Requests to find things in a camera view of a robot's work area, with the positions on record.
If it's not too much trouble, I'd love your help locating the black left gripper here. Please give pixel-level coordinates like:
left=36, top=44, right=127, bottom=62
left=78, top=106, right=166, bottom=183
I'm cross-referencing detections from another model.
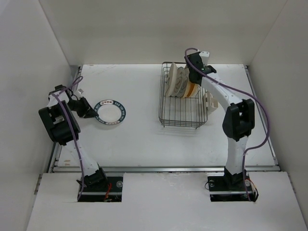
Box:
left=67, top=96, right=98, bottom=118

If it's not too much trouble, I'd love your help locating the white plate dark patterned rim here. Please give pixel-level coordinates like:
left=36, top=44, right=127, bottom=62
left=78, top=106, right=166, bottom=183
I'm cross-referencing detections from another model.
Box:
left=94, top=99, right=127, bottom=126

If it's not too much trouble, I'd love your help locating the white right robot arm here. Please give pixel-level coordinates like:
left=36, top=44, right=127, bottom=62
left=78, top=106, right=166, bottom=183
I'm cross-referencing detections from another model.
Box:
left=185, top=51, right=255, bottom=191

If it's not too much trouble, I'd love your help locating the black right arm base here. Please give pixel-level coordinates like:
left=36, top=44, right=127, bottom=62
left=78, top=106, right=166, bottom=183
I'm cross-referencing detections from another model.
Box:
left=207, top=175, right=259, bottom=202

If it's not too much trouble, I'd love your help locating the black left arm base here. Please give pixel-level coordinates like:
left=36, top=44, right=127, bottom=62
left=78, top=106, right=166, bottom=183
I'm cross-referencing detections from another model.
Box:
left=77, top=174, right=124, bottom=203

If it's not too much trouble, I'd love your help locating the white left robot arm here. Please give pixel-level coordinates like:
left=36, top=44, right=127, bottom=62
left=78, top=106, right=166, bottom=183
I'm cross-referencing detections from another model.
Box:
left=38, top=85, right=109, bottom=192

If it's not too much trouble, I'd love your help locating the white patterned plate in rack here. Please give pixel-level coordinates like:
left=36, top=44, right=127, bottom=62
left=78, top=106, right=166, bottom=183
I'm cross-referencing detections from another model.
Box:
left=172, top=67, right=184, bottom=97

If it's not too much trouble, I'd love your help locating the cream white plate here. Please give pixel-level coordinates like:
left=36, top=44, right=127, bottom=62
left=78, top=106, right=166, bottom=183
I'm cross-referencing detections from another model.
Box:
left=166, top=63, right=178, bottom=97

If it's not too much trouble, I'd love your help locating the beige cutlery holder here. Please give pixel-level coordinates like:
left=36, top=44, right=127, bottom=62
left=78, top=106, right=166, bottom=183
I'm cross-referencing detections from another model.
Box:
left=203, top=91, right=219, bottom=115

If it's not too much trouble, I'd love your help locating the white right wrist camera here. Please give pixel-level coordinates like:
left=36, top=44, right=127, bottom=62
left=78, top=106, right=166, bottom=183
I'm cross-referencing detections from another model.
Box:
left=199, top=51, right=210, bottom=66

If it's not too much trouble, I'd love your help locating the grey wire dish rack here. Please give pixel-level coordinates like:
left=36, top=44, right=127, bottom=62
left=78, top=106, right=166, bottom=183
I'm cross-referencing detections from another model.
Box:
left=158, top=62, right=208, bottom=128

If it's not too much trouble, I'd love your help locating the aluminium rail front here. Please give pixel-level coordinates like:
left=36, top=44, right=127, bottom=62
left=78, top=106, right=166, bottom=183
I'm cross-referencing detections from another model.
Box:
left=33, top=166, right=281, bottom=194

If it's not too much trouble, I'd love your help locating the aluminium rail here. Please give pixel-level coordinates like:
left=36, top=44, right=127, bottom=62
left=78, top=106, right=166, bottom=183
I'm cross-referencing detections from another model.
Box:
left=244, top=65, right=279, bottom=166
left=33, top=166, right=281, bottom=194

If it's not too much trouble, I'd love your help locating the aluminium rail right side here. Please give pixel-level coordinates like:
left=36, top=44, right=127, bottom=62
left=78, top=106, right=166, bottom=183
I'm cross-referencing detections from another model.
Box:
left=244, top=65, right=279, bottom=166

